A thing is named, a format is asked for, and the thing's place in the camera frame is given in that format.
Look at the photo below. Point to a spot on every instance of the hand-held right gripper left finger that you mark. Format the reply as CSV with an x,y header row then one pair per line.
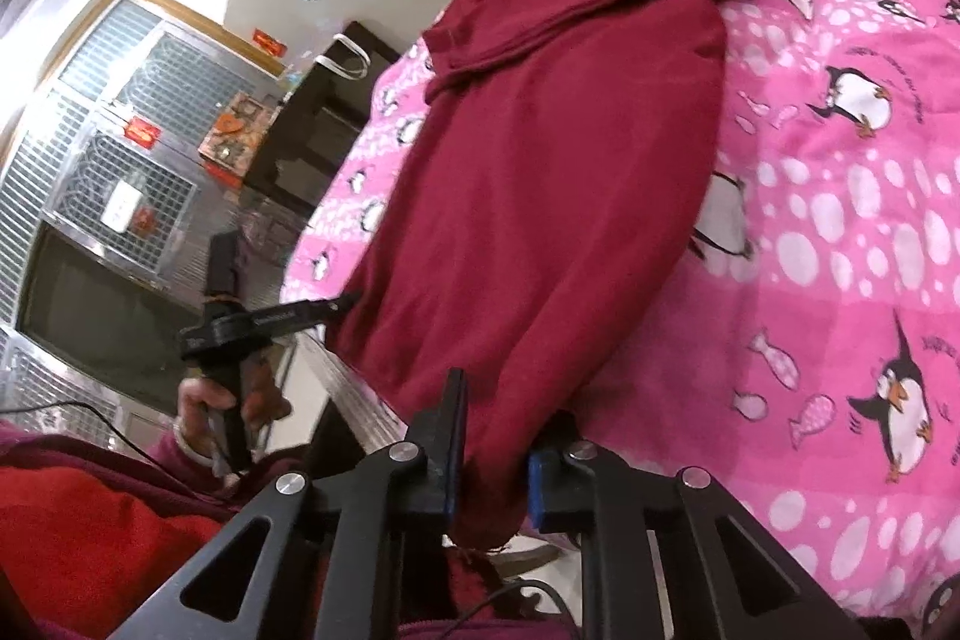
x,y
451,460

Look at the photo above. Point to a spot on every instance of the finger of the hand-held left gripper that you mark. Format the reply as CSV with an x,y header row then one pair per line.
x,y
307,312

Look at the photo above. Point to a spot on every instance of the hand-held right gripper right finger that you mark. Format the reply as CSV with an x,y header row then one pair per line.
x,y
535,490

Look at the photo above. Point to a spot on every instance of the maroon sweater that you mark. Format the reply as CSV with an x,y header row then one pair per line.
x,y
562,160

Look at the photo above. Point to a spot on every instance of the person's left forearm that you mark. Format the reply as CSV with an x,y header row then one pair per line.
x,y
180,460

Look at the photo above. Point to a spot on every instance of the person's left hand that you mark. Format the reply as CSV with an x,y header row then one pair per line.
x,y
196,411

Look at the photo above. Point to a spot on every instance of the black television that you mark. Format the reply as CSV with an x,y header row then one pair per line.
x,y
82,325

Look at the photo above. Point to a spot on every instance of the patterned gift box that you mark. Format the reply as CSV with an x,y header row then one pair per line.
x,y
238,138

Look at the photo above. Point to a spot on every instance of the dark wooden cabinet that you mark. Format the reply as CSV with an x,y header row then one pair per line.
x,y
315,123

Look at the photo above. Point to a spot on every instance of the red door sticker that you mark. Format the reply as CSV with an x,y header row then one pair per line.
x,y
142,132
270,43

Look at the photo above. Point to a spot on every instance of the person's red jacket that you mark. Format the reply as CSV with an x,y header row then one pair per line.
x,y
75,535

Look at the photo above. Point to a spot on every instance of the metal grille door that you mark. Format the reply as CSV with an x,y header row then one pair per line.
x,y
82,108

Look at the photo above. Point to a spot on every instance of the pink penguin print blanket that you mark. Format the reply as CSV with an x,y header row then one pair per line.
x,y
825,197

